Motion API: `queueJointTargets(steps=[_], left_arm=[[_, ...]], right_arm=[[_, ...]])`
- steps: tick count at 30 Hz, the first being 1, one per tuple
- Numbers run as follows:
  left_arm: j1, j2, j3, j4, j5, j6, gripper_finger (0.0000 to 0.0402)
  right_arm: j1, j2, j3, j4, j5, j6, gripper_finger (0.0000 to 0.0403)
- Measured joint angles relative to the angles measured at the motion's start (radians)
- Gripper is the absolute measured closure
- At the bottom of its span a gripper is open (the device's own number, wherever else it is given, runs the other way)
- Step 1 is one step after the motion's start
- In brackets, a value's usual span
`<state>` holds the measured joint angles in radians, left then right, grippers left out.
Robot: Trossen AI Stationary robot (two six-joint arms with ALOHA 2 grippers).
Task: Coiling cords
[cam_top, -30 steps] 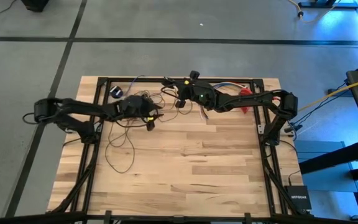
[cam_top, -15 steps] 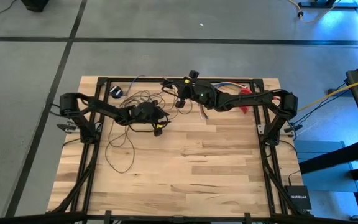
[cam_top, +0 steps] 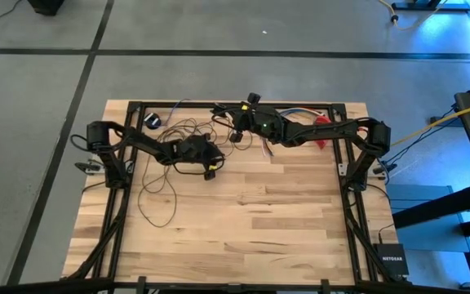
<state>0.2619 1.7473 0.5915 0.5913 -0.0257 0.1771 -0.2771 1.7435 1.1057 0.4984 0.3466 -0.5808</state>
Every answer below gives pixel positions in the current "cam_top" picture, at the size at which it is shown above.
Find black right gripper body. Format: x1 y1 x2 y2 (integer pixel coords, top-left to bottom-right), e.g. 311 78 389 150
228 91 290 147

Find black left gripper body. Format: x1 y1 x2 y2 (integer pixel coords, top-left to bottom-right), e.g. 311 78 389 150
172 131 227 182

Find long thin black cord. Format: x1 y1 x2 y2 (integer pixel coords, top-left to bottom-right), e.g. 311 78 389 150
136 112 256 229

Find blue round device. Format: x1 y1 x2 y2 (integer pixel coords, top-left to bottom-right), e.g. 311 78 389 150
143 113 162 131

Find red tape dispenser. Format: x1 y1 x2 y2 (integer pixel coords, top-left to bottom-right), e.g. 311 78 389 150
313 115 333 150

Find black stand base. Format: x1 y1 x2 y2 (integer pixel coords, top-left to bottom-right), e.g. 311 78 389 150
390 0 470 12

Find colourful cable bundle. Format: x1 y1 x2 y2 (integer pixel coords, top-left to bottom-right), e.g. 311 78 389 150
283 108 326 119

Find black switch cable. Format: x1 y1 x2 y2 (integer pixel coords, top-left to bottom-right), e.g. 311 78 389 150
377 222 395 246

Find beige cable with plug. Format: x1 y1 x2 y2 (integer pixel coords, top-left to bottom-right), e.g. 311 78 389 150
377 0 450 32

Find black Netgear network switch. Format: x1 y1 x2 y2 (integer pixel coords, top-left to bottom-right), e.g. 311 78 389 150
372 243 410 277

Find yellow hanging cable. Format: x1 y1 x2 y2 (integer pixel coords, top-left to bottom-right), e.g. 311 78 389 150
389 97 470 147

